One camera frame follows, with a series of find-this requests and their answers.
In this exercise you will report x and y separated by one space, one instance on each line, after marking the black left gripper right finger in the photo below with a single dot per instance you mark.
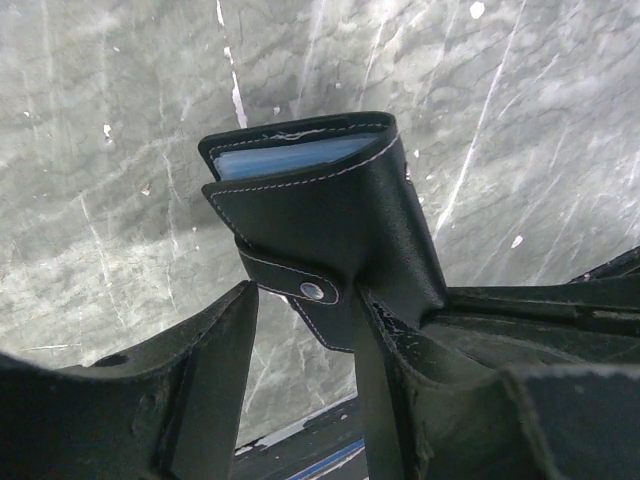
506 382

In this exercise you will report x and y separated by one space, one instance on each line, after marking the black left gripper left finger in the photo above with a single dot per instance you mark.
167 408

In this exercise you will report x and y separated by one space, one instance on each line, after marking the black leather card holder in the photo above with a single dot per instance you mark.
321 206

